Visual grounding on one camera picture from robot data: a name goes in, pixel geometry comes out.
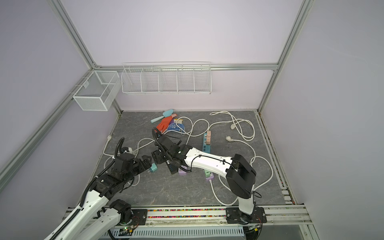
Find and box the black power strip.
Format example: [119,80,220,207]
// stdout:
[166,161,179,175]

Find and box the teal usb charger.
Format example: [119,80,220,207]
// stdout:
[149,163,158,173]

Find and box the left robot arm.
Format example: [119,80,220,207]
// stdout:
[46,153,152,240]

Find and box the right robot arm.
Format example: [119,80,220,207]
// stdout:
[154,135,257,216]

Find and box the red rubber glove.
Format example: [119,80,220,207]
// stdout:
[156,114,177,134]

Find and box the purple power strip middle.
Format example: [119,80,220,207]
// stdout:
[178,169,187,176]

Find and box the purple power strip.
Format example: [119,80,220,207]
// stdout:
[205,170,214,181]
[178,169,187,176]

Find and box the teal spatula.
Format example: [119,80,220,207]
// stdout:
[151,109,174,124]

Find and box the teal power strip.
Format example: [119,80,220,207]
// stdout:
[203,131,211,153]

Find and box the green charger on right strip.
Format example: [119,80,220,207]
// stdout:
[205,170,211,178]

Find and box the purple power strip right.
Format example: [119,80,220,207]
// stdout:
[205,170,214,181]

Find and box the white mesh basket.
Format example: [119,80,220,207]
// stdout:
[73,71,121,112]

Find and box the white cable of middle strip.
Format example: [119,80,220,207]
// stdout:
[175,116,211,148]

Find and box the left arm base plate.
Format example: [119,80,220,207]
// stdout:
[119,209,148,226]

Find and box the white wire basket wide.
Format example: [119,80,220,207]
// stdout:
[121,62,212,95]

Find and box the white cable of right strip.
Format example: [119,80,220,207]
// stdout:
[209,139,274,207]

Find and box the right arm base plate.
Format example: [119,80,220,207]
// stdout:
[226,206,267,225]

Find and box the aluminium rail front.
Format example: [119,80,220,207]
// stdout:
[58,204,313,229]

